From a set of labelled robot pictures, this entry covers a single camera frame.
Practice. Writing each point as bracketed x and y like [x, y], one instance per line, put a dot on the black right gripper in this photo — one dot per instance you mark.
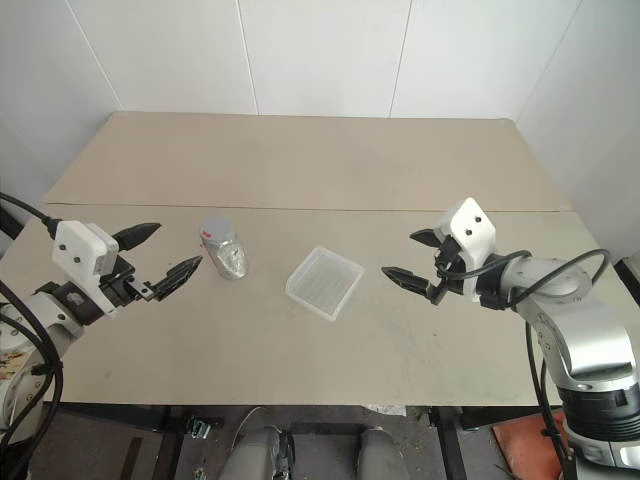
[447, 260]

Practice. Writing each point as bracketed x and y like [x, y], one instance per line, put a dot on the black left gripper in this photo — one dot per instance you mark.
[120, 287]

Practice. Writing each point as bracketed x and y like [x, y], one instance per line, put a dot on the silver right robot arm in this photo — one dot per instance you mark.
[580, 320]

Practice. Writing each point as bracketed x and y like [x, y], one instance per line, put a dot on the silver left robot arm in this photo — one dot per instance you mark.
[45, 320]

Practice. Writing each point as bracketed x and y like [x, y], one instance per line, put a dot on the clear plastic tray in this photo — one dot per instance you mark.
[324, 282]

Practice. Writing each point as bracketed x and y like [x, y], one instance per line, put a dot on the metal caster wheel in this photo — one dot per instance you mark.
[202, 428]

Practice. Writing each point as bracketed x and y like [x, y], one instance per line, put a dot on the grey rounded shape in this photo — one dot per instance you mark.
[379, 452]
[260, 452]

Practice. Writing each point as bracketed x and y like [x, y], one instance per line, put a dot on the red-brown floor mat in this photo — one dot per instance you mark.
[525, 442]

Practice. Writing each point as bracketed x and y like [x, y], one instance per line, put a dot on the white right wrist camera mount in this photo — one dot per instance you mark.
[472, 227]

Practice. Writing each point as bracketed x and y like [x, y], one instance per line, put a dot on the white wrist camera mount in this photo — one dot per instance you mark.
[472, 227]
[80, 245]

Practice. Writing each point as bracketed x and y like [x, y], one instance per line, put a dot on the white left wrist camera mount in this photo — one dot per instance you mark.
[80, 245]

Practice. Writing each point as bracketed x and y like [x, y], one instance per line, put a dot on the black metal table frame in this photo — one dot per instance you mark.
[165, 430]

